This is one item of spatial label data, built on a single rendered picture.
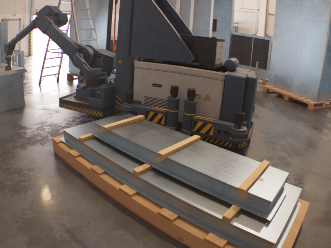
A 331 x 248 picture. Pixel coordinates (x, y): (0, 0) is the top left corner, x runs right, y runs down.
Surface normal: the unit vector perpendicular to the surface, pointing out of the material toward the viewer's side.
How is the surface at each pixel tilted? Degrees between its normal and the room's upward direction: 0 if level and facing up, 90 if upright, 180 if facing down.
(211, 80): 90
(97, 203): 0
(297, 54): 90
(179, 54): 90
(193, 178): 90
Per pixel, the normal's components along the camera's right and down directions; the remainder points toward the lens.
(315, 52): -0.88, 0.12
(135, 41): -0.41, 0.30
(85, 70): -0.20, 0.33
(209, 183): -0.66, 0.22
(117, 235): 0.07, -0.93
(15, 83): 0.79, 0.26
